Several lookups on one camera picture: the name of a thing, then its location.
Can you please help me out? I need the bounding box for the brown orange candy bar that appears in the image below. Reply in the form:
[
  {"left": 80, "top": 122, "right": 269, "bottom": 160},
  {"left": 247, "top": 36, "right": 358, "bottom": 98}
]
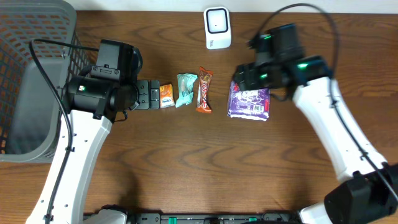
[{"left": 196, "top": 67, "right": 213, "bottom": 114}]

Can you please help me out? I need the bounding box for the orange small snack packet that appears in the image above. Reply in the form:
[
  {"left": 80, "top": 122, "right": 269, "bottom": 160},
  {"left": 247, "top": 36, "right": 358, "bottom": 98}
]
[{"left": 159, "top": 84, "right": 175, "bottom": 108}]

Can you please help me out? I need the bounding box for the red purple snack bag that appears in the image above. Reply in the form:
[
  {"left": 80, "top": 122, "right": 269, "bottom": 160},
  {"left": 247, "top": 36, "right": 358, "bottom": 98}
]
[{"left": 227, "top": 81, "right": 270, "bottom": 121}]

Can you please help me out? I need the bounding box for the grey plastic mesh basket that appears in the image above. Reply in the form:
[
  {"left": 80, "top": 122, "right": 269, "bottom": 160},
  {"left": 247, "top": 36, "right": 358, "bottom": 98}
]
[{"left": 1, "top": 0, "right": 90, "bottom": 163}]

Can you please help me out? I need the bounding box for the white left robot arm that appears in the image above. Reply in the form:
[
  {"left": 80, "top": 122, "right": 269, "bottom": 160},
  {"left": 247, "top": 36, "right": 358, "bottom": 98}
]
[{"left": 26, "top": 39, "right": 160, "bottom": 223}]

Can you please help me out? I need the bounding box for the teal snack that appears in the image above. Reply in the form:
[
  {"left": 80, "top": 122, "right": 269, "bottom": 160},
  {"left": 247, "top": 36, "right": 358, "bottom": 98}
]
[{"left": 175, "top": 73, "right": 197, "bottom": 108}]

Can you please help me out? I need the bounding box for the white barcode scanner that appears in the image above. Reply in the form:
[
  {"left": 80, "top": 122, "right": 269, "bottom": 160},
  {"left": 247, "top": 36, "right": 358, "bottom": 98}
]
[{"left": 203, "top": 7, "right": 232, "bottom": 50}]

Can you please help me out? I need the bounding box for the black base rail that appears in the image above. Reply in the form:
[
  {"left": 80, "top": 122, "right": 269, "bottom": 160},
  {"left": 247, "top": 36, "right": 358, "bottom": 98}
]
[{"left": 82, "top": 212, "right": 301, "bottom": 224}]

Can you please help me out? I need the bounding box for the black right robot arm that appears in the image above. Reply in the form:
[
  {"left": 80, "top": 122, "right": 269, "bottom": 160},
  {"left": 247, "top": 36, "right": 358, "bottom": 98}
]
[{"left": 233, "top": 24, "right": 397, "bottom": 223}]

